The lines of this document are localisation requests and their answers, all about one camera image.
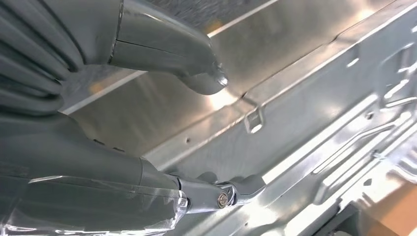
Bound brown cardboard box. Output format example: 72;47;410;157
357;180;417;236

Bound stamped grey metal panel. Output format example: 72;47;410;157
143;0;417;236

